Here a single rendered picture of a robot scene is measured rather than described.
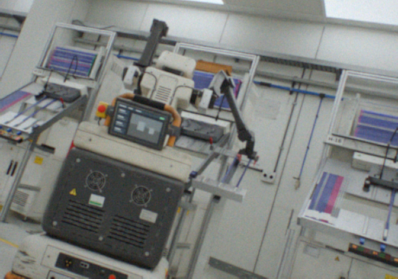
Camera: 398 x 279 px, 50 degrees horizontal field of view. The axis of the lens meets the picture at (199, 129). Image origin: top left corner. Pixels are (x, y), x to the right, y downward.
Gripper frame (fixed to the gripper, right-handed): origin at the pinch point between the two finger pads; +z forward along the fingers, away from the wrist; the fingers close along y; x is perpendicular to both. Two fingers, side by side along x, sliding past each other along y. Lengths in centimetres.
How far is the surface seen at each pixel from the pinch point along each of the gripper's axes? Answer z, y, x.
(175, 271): 80, 31, 43
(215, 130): 9, 36, -40
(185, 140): 17, 56, -28
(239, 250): 182, 10, -86
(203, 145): 15, 41, -26
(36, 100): 29, 210, -40
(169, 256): 49, 30, 55
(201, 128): 10, 48, -40
